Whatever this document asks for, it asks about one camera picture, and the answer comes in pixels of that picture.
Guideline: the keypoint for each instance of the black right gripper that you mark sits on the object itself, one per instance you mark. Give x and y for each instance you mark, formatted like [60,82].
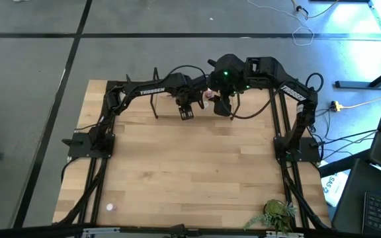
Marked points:
[225,89]

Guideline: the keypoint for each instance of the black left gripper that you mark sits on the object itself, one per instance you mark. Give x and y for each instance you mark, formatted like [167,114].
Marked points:
[190,89]

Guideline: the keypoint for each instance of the clear plastic bottle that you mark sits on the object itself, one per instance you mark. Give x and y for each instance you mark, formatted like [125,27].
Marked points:
[205,105]

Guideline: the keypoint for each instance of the small pink bottle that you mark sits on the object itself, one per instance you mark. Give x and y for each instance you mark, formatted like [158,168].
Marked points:
[110,207]

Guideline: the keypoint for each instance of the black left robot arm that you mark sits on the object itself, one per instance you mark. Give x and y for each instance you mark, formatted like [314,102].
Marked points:
[151,91]

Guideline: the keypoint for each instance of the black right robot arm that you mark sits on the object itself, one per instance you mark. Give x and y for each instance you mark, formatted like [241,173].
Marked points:
[296,96]

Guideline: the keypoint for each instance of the wooden shelf black metal legs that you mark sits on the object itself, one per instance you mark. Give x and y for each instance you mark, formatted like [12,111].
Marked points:
[167,105]

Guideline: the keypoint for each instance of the black floor stand base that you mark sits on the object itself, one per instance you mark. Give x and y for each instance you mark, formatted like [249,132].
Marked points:
[352,84]

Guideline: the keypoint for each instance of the green potted plant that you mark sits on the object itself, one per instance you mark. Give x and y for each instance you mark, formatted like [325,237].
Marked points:
[274,209]

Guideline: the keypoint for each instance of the black desk leg bar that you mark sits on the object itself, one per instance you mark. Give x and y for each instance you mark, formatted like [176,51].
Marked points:
[342,164]

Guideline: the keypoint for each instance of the white printed paper sheet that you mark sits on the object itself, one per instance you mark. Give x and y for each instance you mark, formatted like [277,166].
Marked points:
[334,188]

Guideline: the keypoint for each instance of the black side desk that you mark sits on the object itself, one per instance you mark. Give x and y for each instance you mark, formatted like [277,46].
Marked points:
[352,198]

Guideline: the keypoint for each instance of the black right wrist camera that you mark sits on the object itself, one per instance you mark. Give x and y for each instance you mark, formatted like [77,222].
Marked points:
[223,107]

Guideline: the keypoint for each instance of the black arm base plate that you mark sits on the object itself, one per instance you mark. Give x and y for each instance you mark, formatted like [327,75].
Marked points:
[309,153]
[78,150]

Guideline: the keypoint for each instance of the black aluminium rail frame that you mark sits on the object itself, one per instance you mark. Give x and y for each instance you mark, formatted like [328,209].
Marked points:
[99,191]

